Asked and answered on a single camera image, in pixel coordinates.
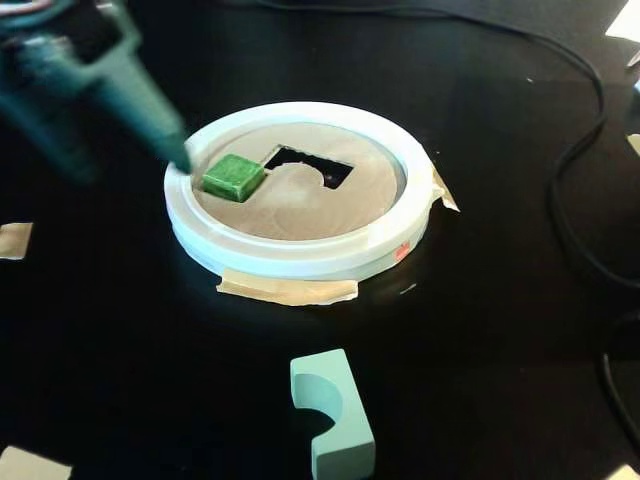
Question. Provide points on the light teal arch block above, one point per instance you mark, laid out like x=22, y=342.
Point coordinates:
x=325, y=400

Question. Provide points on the small red sticker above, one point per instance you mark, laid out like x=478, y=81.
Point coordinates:
x=402, y=251

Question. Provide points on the beige masking tape strip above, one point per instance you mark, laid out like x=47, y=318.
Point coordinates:
x=287, y=289

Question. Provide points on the white paper sheet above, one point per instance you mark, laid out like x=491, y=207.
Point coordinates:
x=625, y=20

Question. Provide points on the beige masking tape piece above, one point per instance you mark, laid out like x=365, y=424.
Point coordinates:
x=14, y=241
x=627, y=474
x=445, y=192
x=30, y=465

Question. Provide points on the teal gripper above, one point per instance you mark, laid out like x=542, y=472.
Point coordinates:
x=131, y=102

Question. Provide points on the green square block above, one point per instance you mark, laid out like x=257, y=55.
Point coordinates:
x=232, y=177

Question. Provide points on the brown lid with square hole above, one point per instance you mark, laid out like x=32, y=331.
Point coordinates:
x=310, y=205

